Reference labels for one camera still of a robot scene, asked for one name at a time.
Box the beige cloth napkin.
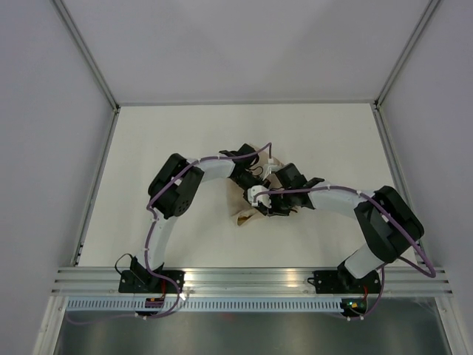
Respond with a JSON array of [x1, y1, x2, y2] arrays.
[[226, 152, 283, 227]]

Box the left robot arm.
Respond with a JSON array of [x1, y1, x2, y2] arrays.
[[130, 143, 272, 293]]

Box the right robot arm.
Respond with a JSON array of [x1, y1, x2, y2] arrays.
[[248, 163, 424, 292]]

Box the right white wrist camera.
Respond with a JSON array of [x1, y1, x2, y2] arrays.
[[247, 185, 271, 208]]

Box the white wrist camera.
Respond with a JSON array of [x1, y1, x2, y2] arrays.
[[247, 185, 271, 208], [262, 158, 283, 179]]

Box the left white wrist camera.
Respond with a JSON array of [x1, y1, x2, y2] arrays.
[[262, 158, 283, 179]]

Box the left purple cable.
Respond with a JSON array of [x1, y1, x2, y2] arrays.
[[66, 142, 274, 326]]

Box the purple cable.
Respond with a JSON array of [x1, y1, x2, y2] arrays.
[[254, 184, 437, 322], [66, 142, 274, 326]]

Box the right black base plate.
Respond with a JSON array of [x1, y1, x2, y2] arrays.
[[307, 269, 381, 295]]

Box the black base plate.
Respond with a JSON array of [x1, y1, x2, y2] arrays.
[[307, 269, 381, 295], [118, 269, 185, 294]]

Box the white slotted cable duct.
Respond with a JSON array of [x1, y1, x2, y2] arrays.
[[67, 297, 342, 313]]

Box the aluminium mounting rail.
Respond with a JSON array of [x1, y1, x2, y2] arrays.
[[51, 267, 452, 297]]

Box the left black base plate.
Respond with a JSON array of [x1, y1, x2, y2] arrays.
[[118, 269, 185, 294]]

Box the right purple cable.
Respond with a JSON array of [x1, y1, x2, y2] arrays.
[[254, 184, 437, 322]]

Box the left aluminium frame post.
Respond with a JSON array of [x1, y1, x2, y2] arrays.
[[50, 0, 121, 112]]

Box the aluminium frame post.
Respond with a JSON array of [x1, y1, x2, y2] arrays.
[[373, 0, 442, 110], [50, 0, 121, 112]]

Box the right aluminium frame post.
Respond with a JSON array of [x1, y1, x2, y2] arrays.
[[373, 0, 442, 110]]

